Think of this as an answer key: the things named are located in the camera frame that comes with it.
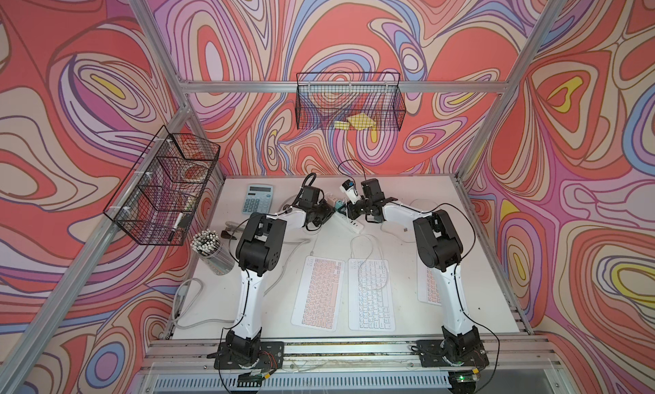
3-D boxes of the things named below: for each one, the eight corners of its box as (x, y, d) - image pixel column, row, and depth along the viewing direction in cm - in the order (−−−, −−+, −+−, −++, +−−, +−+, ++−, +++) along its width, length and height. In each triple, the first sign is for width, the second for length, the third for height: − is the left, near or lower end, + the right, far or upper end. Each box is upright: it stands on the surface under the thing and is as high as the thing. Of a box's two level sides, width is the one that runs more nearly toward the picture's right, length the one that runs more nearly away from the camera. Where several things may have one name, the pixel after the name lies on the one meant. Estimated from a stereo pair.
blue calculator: (243, 213, 109) (241, 208, 106) (250, 188, 118) (248, 183, 116) (269, 213, 109) (268, 208, 106) (274, 188, 118) (273, 183, 116)
